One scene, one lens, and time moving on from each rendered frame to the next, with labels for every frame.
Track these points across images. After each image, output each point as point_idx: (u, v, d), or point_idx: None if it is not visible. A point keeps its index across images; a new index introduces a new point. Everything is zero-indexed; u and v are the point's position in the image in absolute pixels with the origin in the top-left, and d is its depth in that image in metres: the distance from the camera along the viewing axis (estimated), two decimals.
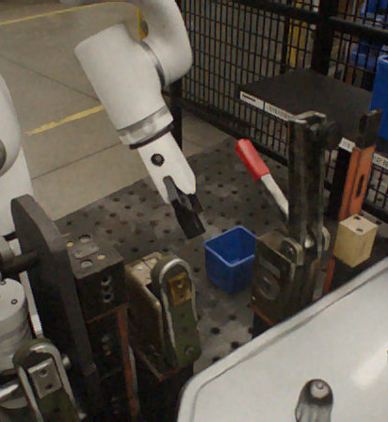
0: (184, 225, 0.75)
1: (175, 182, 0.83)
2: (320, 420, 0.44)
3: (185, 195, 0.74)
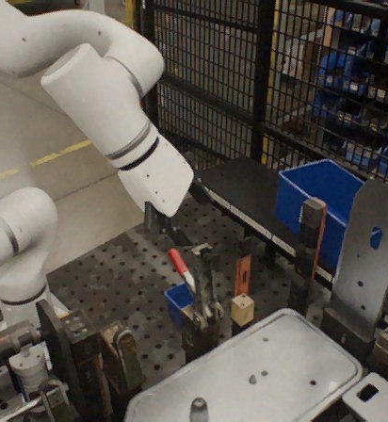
0: (204, 190, 0.82)
1: (166, 216, 0.74)
2: (200, 419, 0.84)
3: None
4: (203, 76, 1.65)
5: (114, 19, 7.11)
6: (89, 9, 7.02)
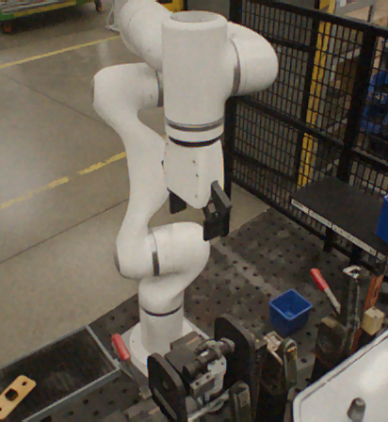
0: None
1: (215, 201, 0.74)
2: (360, 415, 0.99)
3: None
4: (291, 103, 1.80)
5: None
6: (114, 17, 7.17)
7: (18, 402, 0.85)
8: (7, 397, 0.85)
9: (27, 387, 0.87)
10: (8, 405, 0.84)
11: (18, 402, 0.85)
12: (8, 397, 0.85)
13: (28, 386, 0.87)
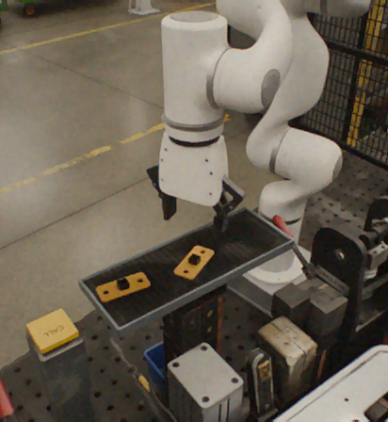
0: (171, 200, 0.82)
1: (221, 195, 0.76)
2: None
3: (165, 186, 0.78)
4: (378, 39, 1.80)
5: (159, 10, 7.25)
6: (136, 1, 7.16)
7: (202, 266, 0.85)
8: (191, 260, 0.85)
9: (207, 254, 0.87)
10: (195, 268, 0.84)
11: (202, 266, 0.85)
12: (194, 260, 0.84)
13: (208, 253, 0.87)
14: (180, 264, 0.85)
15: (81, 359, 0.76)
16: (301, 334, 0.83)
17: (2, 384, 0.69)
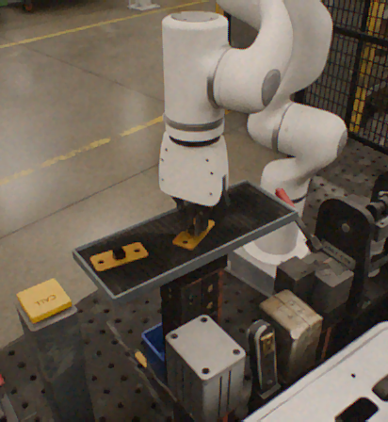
0: (188, 211, 0.81)
1: None
2: None
3: (176, 194, 0.78)
4: (381, 21, 1.76)
5: (159, 6, 7.21)
6: None
7: (202, 236, 0.81)
8: (191, 231, 0.81)
9: (207, 225, 0.83)
10: (194, 238, 0.80)
11: (202, 236, 0.81)
12: (194, 230, 0.81)
13: (208, 224, 0.83)
14: (179, 235, 0.81)
15: (74, 331, 0.72)
16: (306, 307, 0.79)
17: None
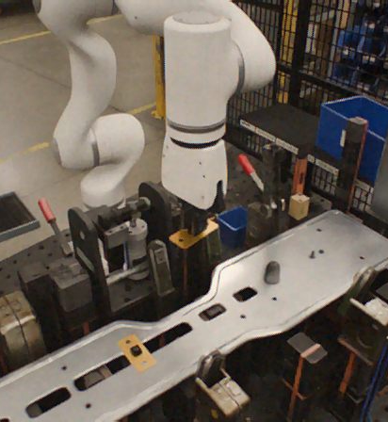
0: (191, 210, 0.81)
1: None
2: (274, 278, 1.04)
3: None
4: None
5: None
6: None
7: (201, 237, 0.81)
8: (189, 230, 0.81)
9: (210, 227, 0.83)
10: (191, 238, 0.80)
11: (200, 237, 0.81)
12: (192, 230, 0.81)
13: (211, 226, 0.83)
14: (178, 232, 0.82)
15: None
16: (25, 307, 0.88)
17: None
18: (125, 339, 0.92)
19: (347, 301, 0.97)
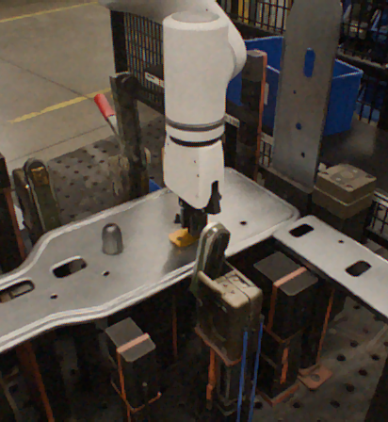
0: (193, 210, 0.82)
1: None
2: (112, 246, 0.77)
3: None
4: None
5: None
6: None
7: (199, 238, 0.80)
8: (189, 229, 0.81)
9: None
10: (189, 238, 0.80)
11: (199, 238, 0.80)
12: None
13: None
14: (178, 230, 0.82)
15: None
16: None
17: None
18: None
19: (197, 276, 0.70)
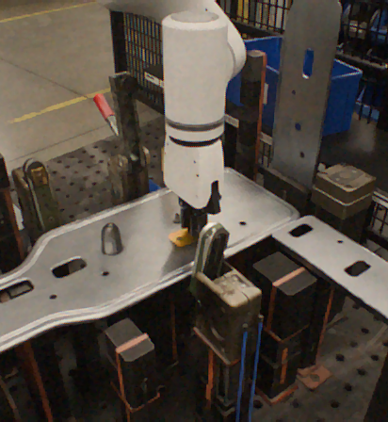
0: (193, 210, 0.82)
1: (207, 201, 0.76)
2: (111, 246, 0.77)
3: None
4: None
5: None
6: None
7: (199, 238, 0.80)
8: (189, 229, 0.81)
9: None
10: (189, 238, 0.80)
11: (199, 238, 0.80)
12: None
13: None
14: (179, 230, 0.82)
15: None
16: None
17: None
18: None
19: (196, 276, 0.70)
